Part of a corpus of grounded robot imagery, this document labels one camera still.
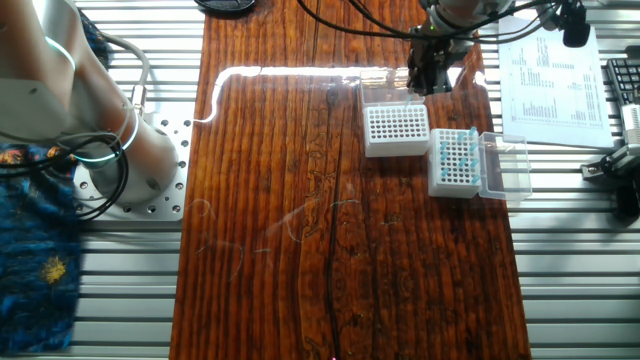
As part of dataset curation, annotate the black keyboard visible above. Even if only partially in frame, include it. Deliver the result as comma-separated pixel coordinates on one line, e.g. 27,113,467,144
605,57,640,107

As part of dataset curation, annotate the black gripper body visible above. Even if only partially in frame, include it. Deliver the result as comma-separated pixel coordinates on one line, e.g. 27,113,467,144
407,25,455,65

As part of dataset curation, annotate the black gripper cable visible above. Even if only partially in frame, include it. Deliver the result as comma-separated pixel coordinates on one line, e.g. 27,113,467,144
296,0,566,44

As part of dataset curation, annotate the blue painted cloth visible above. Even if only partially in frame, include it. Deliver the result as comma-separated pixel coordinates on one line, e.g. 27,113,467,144
0,9,112,354

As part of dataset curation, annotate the printed paper sheet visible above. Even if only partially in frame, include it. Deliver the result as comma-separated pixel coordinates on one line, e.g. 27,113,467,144
498,14,615,150

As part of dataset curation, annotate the silver perforated base plate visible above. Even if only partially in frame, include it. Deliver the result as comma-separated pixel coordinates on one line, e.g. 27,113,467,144
73,113,194,222

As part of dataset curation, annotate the brown wooden board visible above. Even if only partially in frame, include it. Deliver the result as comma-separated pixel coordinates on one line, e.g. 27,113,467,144
168,0,532,360

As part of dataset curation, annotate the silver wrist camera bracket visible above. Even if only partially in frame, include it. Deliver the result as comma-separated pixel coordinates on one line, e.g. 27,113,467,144
537,0,564,24

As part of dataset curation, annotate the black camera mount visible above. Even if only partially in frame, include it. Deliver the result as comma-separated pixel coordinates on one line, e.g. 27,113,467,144
579,144,640,219

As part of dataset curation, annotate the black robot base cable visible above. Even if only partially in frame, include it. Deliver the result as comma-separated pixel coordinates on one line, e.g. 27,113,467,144
0,134,131,221

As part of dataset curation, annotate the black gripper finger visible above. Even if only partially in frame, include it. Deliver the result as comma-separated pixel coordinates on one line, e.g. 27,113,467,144
407,55,427,96
425,59,451,95

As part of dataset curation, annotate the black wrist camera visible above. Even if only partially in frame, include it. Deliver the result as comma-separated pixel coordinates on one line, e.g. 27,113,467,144
560,0,592,49

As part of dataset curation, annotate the clear plastic holder lid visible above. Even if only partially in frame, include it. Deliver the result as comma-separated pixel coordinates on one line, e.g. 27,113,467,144
358,68,426,107
477,131,534,202

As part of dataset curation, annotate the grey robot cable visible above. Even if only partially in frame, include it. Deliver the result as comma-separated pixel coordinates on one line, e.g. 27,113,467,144
99,32,152,117

